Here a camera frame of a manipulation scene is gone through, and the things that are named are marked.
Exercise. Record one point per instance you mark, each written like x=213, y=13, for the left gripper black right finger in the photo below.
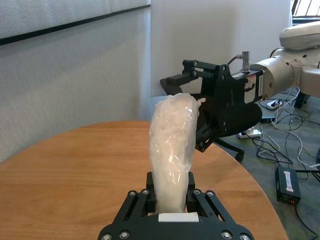
x=191, y=200

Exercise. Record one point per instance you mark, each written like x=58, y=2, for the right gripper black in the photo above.
x=232, y=95

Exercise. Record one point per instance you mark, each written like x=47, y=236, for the black wall rail strip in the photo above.
x=75, y=24

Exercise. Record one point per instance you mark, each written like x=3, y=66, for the white power strip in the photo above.
x=250, y=135
x=273, y=105

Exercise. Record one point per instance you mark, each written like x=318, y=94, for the black office chair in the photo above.
x=170, y=88

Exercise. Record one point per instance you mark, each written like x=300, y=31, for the white plastic-wrapped sandbag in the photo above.
x=172, y=140

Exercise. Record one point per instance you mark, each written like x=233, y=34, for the white partition board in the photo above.
x=212, y=30

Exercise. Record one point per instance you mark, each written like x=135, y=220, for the window with dark frame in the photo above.
x=305, y=10

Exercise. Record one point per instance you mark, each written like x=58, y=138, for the black power adapter box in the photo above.
x=287, y=185

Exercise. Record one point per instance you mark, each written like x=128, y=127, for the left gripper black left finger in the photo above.
x=150, y=192

